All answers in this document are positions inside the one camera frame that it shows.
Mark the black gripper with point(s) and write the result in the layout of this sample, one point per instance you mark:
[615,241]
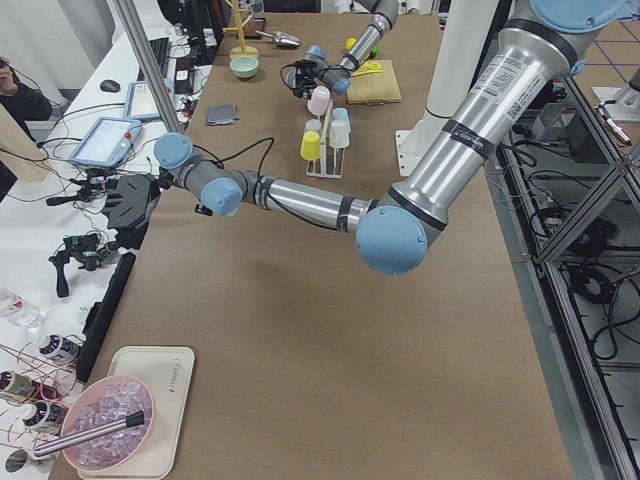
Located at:
[303,81]
[165,180]

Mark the pink plastic cup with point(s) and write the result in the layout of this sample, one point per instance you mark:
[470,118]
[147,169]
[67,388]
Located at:
[319,101]

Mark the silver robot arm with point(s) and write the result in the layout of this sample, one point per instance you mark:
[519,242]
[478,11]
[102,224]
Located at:
[337,77]
[540,42]

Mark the grey plastic cup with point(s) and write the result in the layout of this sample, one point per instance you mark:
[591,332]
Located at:
[313,125]

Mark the light blue plastic cup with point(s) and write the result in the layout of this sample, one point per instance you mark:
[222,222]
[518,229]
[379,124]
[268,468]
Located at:
[340,114]

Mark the white plastic cup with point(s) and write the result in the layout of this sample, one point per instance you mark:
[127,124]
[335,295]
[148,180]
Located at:
[339,134]

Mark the yellow plastic cup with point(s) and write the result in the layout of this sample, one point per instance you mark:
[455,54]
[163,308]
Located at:
[310,146]

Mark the metal scoop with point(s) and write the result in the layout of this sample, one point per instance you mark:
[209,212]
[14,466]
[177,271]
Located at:
[281,39]

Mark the yellow plastic knife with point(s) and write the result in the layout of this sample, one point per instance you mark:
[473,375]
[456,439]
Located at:
[367,70]

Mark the mint green bowl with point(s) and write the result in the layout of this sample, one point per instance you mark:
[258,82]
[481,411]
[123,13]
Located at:
[244,67]

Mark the blue teach pendant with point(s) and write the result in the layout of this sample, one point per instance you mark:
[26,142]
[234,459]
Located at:
[106,143]
[139,102]

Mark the wooden mug tree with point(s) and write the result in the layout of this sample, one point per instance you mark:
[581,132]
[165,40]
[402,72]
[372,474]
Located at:
[243,48]

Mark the wooden cutting board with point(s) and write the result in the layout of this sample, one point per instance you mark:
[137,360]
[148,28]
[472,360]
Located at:
[375,88]

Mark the grey folded cloth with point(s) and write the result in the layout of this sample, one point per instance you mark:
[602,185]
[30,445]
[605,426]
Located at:
[225,114]

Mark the black computer mouse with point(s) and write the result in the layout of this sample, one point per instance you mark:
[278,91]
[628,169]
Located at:
[110,86]

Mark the black keyboard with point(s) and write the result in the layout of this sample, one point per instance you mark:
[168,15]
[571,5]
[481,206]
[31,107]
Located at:
[160,48]

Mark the cream plastic tray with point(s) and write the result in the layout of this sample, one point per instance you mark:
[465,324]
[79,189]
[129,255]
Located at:
[166,372]

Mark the clear plastic bottle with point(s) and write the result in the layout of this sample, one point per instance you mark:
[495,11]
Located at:
[20,312]

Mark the pink bowl of ice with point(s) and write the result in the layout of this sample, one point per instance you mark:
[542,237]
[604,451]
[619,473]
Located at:
[110,399]

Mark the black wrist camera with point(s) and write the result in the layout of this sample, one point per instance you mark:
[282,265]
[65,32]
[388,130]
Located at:
[306,67]

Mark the white wire cup rack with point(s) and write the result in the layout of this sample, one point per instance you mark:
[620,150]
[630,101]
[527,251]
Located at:
[331,161]

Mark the aluminium frame post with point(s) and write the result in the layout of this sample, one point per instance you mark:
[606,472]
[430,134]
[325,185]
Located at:
[136,34]

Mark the metal scoop handle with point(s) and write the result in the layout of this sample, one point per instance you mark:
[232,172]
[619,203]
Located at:
[131,420]

